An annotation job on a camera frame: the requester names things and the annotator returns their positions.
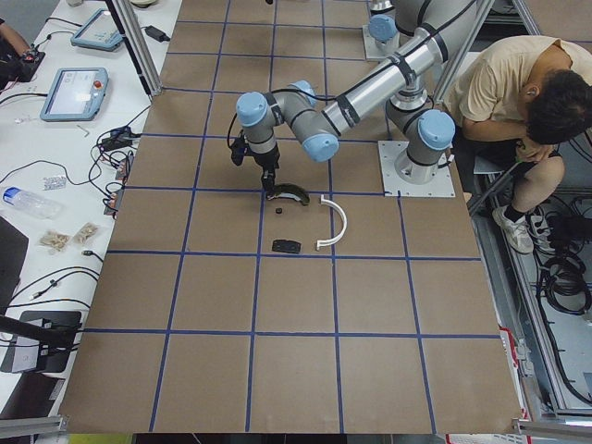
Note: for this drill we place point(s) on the aluminium frame post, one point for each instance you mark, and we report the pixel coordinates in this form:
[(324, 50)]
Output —
[(130, 30)]

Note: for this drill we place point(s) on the person in beige shirt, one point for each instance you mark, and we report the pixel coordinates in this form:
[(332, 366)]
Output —
[(519, 99)]

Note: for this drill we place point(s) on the near teach pendant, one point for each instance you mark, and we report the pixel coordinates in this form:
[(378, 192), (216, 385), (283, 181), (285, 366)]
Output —
[(76, 94)]

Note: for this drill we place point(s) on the plastic water bottle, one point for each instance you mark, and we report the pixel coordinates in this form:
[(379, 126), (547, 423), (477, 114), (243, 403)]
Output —
[(30, 203)]

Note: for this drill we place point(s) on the black power adapter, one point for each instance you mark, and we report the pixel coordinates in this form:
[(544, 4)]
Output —
[(156, 34)]

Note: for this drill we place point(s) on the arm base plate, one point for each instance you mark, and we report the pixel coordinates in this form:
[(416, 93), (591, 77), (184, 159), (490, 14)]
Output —
[(401, 177), (376, 50)]

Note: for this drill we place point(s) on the black brake pad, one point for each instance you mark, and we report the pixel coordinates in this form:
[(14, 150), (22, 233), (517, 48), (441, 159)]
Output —
[(286, 246)]

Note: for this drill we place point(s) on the far teach pendant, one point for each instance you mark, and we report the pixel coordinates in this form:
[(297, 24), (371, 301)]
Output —
[(99, 32)]

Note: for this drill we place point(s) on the teach pendant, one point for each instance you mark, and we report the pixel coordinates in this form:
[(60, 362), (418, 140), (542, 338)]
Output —
[(76, 94), (99, 32)]

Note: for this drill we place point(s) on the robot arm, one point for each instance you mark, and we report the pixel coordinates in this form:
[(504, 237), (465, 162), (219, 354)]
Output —
[(393, 23), (437, 30)]

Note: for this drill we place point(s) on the curved brake shoe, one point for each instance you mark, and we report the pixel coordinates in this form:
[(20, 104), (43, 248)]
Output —
[(289, 191)]

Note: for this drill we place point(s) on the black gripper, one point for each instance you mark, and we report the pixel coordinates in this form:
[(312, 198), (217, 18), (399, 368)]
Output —
[(267, 162)]

